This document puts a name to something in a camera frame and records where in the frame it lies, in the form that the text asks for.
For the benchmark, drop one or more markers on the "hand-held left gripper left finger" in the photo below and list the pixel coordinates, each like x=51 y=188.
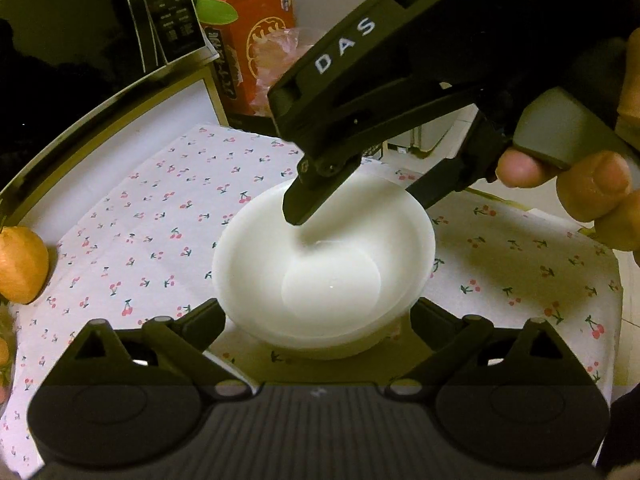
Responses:
x=206 y=321

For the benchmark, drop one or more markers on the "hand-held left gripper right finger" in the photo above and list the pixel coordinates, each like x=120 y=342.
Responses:
x=426 y=324

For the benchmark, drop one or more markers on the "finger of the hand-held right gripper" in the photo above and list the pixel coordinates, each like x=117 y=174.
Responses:
x=310 y=195
x=450 y=180

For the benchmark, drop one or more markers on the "cream bowl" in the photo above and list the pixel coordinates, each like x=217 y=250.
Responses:
x=320 y=353
x=350 y=270

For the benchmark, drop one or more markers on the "person's right hand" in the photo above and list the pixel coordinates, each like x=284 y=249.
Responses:
x=595 y=185

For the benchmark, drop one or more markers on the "floral tablecloth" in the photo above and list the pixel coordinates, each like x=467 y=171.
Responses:
x=150 y=220

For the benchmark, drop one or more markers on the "plastic bag of oranges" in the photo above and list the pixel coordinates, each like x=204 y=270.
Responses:
x=280 y=60

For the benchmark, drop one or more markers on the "orange fruit carton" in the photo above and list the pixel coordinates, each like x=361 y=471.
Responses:
x=260 y=25

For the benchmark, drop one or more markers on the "large orange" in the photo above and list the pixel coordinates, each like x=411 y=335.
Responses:
x=22 y=265

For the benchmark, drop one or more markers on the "black microwave oven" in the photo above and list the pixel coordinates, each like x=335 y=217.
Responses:
x=75 y=60

